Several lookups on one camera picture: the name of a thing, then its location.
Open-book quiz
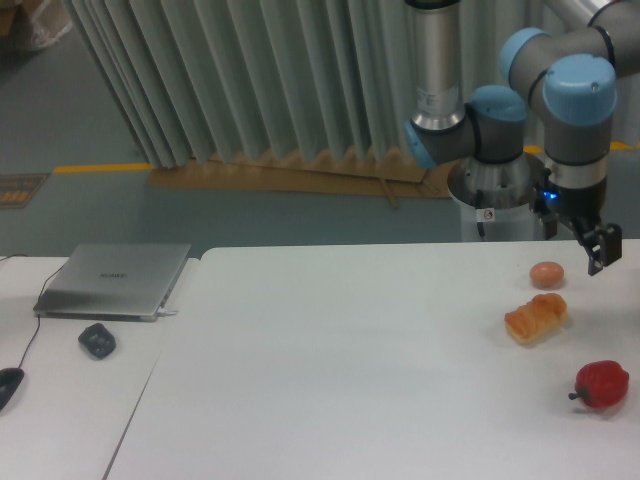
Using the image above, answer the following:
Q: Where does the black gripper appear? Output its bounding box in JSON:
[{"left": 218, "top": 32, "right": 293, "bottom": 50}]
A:
[{"left": 532, "top": 169, "right": 623, "bottom": 276}]

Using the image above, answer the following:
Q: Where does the orange toy bread loaf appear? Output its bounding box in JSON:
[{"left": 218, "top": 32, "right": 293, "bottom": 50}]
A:
[{"left": 504, "top": 293, "right": 568, "bottom": 345}]

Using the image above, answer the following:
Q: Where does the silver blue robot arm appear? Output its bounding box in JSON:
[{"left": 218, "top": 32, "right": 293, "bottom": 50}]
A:
[{"left": 405, "top": 1, "right": 639, "bottom": 274}]

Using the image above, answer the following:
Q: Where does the brown toy egg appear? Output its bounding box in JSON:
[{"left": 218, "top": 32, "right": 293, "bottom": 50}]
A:
[{"left": 529, "top": 261, "right": 565, "bottom": 289}]

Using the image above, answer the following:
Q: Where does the red toy bell pepper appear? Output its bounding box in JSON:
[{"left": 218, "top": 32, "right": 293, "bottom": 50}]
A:
[{"left": 568, "top": 360, "right": 630, "bottom": 409}]

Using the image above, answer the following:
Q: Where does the grey-green pleated curtain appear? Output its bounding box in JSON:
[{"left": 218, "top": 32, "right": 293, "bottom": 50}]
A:
[{"left": 64, "top": 0, "right": 481, "bottom": 169}]

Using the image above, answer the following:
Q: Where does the white usb plug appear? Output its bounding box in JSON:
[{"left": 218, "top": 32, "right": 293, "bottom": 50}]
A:
[{"left": 157, "top": 308, "right": 178, "bottom": 317}]

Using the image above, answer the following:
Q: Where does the silver closed laptop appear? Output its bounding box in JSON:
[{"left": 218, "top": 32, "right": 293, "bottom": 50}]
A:
[{"left": 33, "top": 243, "right": 191, "bottom": 321}]

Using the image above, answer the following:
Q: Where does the black small controller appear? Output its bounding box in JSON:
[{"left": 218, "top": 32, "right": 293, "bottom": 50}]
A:
[{"left": 78, "top": 323, "right": 117, "bottom": 360}]

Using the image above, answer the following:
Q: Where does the brown floor sign mat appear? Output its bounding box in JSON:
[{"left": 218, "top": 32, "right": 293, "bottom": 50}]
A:
[{"left": 0, "top": 173, "right": 49, "bottom": 209}]

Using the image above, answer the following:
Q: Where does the black computer mouse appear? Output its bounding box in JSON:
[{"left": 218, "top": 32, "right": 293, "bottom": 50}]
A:
[{"left": 0, "top": 367, "right": 25, "bottom": 410}]

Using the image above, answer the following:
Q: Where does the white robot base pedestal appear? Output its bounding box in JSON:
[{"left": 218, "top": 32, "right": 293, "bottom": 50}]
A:
[{"left": 447, "top": 153, "right": 543, "bottom": 242}]

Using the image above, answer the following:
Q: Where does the black mouse cable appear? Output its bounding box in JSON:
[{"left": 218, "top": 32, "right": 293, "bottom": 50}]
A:
[{"left": 0, "top": 254, "right": 66, "bottom": 371}]

